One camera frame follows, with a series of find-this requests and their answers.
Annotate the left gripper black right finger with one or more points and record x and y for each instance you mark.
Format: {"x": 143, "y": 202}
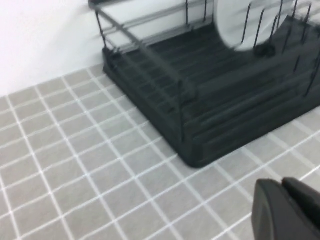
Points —
{"x": 306, "y": 200}

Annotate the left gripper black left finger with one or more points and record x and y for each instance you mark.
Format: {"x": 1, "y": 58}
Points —
{"x": 272, "y": 215}

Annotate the grey round plate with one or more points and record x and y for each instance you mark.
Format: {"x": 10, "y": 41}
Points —
{"x": 232, "y": 25}

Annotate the black dish drying rack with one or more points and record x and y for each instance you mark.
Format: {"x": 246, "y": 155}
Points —
{"x": 225, "y": 112}

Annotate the grey checkered tablecloth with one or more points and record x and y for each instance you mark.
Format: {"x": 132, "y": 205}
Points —
{"x": 87, "y": 162}

